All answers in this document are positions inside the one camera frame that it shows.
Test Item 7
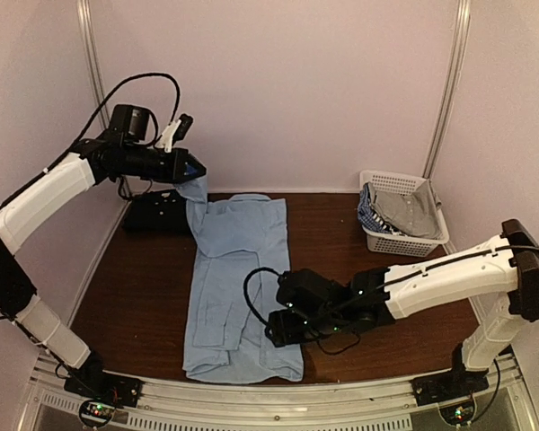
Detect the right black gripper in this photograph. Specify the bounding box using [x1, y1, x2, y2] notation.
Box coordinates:
[265, 309, 344, 347]

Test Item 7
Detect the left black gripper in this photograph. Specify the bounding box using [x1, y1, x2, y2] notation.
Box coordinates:
[122, 143, 206, 183]

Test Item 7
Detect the light blue long sleeve shirt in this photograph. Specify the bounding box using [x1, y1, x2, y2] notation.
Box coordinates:
[178, 178, 305, 384]

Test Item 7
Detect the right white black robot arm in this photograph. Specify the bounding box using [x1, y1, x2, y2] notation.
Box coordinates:
[265, 219, 539, 397]

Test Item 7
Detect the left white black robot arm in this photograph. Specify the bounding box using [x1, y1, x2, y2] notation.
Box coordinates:
[0, 140, 207, 399]

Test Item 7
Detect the folded black shirt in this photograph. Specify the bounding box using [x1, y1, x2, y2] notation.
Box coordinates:
[121, 189, 191, 235]

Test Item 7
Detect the white plastic laundry basket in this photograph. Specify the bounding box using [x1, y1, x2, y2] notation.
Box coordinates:
[357, 171, 449, 258]

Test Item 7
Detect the blue checkered shirt in basket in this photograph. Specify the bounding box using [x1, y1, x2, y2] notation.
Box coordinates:
[357, 183, 403, 236]

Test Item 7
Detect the grey shirt in basket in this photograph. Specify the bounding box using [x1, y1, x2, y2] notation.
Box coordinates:
[369, 180, 442, 240]

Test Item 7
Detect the right round controller board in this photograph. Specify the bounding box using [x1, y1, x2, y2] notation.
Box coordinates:
[439, 400, 476, 427]

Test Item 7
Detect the round controller board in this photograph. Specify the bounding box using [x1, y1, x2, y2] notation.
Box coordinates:
[77, 400, 117, 427]
[439, 400, 476, 427]

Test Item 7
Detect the left round controller board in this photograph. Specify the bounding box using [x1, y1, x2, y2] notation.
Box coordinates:
[77, 400, 117, 427]

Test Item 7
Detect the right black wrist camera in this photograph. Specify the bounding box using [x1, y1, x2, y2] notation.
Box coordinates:
[276, 268, 343, 313]

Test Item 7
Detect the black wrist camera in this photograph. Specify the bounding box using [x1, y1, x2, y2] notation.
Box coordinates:
[276, 268, 343, 313]
[108, 104, 151, 143]

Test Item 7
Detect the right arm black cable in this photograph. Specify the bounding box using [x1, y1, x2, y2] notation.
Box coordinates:
[243, 242, 539, 405]

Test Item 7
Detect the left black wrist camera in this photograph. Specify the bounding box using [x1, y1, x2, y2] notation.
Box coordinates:
[108, 104, 151, 143]

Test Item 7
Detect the left aluminium frame post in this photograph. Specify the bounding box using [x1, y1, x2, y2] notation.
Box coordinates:
[76, 0, 106, 107]

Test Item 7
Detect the aluminium frame post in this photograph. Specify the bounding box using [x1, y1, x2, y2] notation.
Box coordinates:
[422, 0, 472, 179]
[76, 0, 106, 107]

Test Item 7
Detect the front aluminium rail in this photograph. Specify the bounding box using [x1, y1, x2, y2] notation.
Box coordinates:
[13, 354, 539, 430]

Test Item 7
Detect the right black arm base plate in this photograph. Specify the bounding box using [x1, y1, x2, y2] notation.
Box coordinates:
[411, 370, 489, 407]

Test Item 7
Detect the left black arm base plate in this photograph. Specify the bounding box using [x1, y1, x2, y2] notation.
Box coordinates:
[64, 368, 142, 408]

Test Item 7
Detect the right aluminium frame post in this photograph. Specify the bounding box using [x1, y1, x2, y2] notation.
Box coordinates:
[422, 0, 472, 179]

